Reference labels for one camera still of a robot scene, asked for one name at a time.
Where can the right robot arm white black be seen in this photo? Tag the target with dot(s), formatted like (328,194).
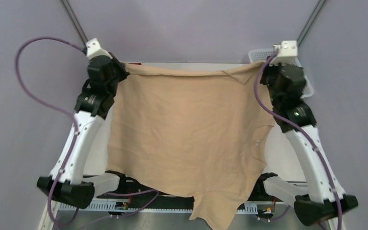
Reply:
(324,198)

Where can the beige t shirt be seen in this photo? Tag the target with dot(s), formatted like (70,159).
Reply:
(197,134)

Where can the right aluminium frame post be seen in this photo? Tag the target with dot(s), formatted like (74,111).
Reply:
(311,20)

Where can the white slotted cable duct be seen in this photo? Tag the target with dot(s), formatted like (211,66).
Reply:
(114,206)

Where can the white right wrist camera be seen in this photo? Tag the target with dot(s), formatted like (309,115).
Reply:
(286,52)

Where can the left aluminium frame post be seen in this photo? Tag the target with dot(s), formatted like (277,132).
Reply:
(74,20)

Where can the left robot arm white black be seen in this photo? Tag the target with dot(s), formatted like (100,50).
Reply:
(65,182)

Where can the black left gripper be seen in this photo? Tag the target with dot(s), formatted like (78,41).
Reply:
(122,72)

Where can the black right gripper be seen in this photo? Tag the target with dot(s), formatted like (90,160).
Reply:
(266,69)

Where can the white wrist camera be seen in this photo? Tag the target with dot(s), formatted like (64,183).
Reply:
(93,48)
(286,52)

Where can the white plastic basket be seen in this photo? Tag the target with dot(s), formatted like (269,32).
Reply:
(257,55)

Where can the aluminium frame post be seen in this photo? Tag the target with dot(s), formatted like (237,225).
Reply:
(311,20)
(74,20)

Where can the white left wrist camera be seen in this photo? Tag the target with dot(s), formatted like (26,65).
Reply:
(93,48)

